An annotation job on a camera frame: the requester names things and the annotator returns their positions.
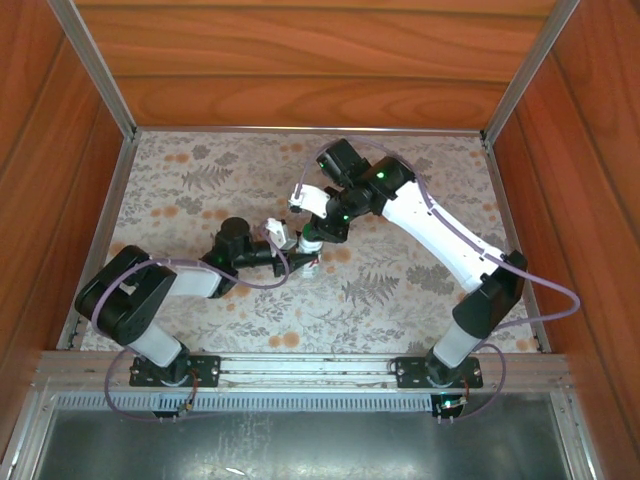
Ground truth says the white bottle green label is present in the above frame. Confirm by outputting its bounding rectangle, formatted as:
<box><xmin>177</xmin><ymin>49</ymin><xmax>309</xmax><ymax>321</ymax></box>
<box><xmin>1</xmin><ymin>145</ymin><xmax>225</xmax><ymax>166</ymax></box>
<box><xmin>297</xmin><ymin>234</ymin><xmax>325</xmax><ymax>279</ymax></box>

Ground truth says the floral patterned tablecloth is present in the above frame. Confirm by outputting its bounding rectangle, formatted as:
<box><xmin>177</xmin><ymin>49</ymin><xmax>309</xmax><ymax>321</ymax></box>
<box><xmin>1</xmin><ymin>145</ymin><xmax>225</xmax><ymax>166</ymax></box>
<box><xmin>64</xmin><ymin>130</ymin><xmax>544</xmax><ymax>354</ymax></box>

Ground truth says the grey metal tray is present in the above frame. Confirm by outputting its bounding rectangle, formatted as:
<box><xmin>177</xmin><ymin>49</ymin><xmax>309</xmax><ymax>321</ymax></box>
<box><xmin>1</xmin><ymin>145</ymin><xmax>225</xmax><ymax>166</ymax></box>
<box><xmin>9</xmin><ymin>392</ymin><xmax>599</xmax><ymax>480</ymax></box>

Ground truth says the aluminium mounting rail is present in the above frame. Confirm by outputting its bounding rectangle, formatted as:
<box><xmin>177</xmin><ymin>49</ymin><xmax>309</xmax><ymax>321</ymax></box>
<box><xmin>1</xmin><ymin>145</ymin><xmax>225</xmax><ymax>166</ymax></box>
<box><xmin>34</xmin><ymin>349</ymin><xmax>571</xmax><ymax>396</ymax></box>

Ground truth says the aluminium back edge rail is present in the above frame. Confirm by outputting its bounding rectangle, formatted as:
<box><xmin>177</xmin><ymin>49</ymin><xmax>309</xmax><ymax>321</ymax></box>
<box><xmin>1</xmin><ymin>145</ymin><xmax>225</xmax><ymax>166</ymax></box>
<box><xmin>133</xmin><ymin>125</ymin><xmax>487</xmax><ymax>137</ymax></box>

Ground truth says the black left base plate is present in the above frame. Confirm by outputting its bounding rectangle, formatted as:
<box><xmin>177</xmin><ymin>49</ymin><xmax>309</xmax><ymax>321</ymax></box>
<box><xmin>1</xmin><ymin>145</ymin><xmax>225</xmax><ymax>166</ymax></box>
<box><xmin>128</xmin><ymin>354</ymin><xmax>222</xmax><ymax>389</ymax></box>

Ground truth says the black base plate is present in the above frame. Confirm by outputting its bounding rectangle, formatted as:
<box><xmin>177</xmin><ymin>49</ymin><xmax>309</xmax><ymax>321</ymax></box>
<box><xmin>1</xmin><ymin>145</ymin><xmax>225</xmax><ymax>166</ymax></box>
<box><xmin>128</xmin><ymin>354</ymin><xmax>222</xmax><ymax>389</ymax></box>
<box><xmin>394</xmin><ymin>355</ymin><xmax>485</xmax><ymax>390</ymax></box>

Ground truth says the grey slotted cable duct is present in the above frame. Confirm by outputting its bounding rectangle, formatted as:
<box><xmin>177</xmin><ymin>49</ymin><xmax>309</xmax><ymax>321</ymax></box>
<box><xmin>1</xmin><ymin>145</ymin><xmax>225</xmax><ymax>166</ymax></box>
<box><xmin>54</xmin><ymin>392</ymin><xmax>556</xmax><ymax>414</ymax></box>

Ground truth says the aluminium side edge rail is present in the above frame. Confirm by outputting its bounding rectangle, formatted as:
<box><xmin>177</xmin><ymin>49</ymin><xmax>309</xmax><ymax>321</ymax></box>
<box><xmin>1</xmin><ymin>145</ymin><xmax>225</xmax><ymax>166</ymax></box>
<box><xmin>480</xmin><ymin>139</ymin><xmax>552</xmax><ymax>352</ymax></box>
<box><xmin>56</xmin><ymin>137</ymin><xmax>137</xmax><ymax>351</ymax></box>

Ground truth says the thin red black wire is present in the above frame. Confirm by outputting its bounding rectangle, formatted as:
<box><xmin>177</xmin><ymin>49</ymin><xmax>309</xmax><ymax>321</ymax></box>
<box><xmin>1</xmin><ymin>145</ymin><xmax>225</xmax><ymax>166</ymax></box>
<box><xmin>180</xmin><ymin>367</ymin><xmax>202</xmax><ymax>417</ymax></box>
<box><xmin>433</xmin><ymin>378</ymin><xmax>472</xmax><ymax>426</ymax></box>

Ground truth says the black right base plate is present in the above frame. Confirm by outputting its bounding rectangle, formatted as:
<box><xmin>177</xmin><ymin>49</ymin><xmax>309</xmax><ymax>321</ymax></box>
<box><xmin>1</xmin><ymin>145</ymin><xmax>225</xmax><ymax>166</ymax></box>
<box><xmin>394</xmin><ymin>355</ymin><xmax>485</xmax><ymax>390</ymax></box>

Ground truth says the aluminium corner post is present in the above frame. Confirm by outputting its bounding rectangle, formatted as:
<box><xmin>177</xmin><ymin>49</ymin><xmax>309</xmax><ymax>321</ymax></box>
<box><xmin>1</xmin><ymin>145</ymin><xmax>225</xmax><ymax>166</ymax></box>
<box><xmin>49</xmin><ymin>0</ymin><xmax>139</xmax><ymax>142</ymax></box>
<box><xmin>480</xmin><ymin>0</ymin><xmax>582</xmax><ymax>145</ymax></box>

